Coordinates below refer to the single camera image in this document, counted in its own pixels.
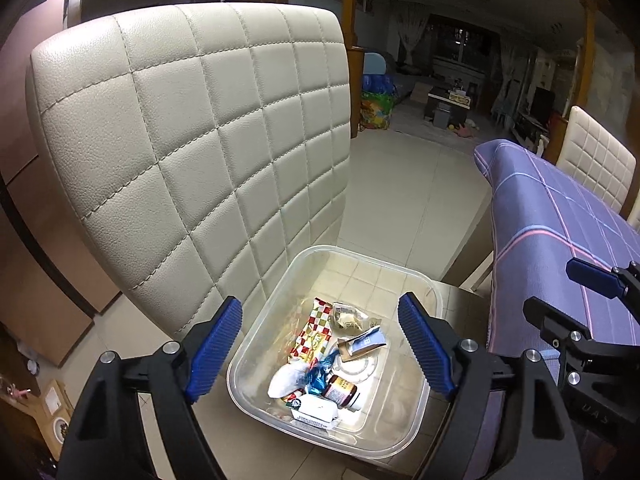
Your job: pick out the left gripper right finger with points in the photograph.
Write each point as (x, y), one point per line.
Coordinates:
(460, 371)

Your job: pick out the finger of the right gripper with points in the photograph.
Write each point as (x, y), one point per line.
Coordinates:
(550, 322)
(617, 282)

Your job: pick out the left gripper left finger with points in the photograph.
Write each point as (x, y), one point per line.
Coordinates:
(180, 373)

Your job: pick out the white paper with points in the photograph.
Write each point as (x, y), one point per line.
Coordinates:
(288, 378)

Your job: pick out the blue white small packet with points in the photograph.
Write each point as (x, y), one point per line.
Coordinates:
(356, 347)

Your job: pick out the clear plastic wrapper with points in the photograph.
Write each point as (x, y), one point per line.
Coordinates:
(347, 321)

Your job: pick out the brown supplement bottle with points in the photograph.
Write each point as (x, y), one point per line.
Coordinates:
(343, 393)

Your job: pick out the red yellow candy wrapper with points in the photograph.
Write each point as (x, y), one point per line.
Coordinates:
(312, 341)

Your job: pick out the blue foil snack wrapper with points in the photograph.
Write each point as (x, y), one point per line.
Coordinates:
(317, 378)

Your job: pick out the white medicine box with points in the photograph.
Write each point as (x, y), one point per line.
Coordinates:
(315, 411)

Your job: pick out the clear plastic trash bin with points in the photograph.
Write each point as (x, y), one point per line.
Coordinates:
(393, 389)

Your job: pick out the purple plaid tablecloth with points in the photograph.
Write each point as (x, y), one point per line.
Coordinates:
(540, 218)

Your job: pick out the far cream chair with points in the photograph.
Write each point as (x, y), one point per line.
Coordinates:
(594, 158)

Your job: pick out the near cream quilted chair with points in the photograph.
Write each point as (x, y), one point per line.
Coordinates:
(198, 149)

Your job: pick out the dark coffee table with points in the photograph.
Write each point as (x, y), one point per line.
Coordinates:
(445, 108)

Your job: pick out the colourful printed bag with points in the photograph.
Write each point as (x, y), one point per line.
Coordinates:
(378, 98)

